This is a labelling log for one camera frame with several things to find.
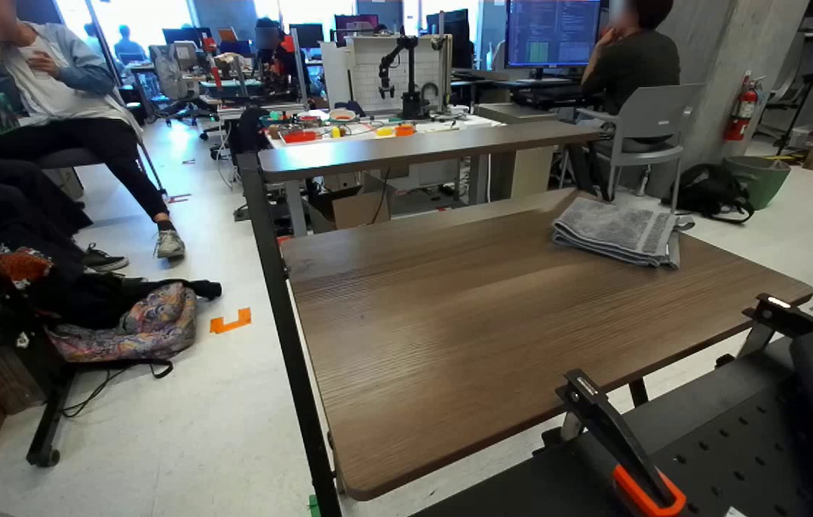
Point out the seated person grey shirt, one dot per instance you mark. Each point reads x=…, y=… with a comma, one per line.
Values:
x=69, y=96

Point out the large computer monitor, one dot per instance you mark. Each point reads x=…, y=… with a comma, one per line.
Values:
x=549, y=33

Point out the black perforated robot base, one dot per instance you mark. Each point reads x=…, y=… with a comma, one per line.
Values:
x=739, y=444

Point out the black orange table clamp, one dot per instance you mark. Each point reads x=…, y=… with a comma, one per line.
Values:
x=641, y=487

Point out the small black desktop robot arm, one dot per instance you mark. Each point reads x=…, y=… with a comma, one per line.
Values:
x=417, y=75

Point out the seated person dark shirt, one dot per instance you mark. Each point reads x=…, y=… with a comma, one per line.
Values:
x=631, y=55

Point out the green bin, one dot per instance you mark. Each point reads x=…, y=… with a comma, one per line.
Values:
x=759, y=175

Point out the black silver table clamp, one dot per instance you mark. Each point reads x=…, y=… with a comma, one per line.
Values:
x=772, y=317

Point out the black bag on floor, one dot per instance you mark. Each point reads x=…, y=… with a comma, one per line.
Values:
x=717, y=193

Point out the grey cloth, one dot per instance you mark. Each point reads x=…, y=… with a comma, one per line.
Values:
x=634, y=230

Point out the grey plastic chair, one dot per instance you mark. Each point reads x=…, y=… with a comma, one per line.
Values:
x=647, y=129

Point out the grey background table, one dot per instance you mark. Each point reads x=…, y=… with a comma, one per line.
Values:
x=293, y=164

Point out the orange bracket on floor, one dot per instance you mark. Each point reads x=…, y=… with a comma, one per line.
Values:
x=231, y=323

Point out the colourful backpack on floor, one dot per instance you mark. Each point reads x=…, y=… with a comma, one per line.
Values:
x=152, y=328

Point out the red fire extinguisher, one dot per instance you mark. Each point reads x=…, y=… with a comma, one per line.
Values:
x=741, y=111

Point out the cardboard box under table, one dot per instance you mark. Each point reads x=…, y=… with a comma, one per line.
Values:
x=354, y=208

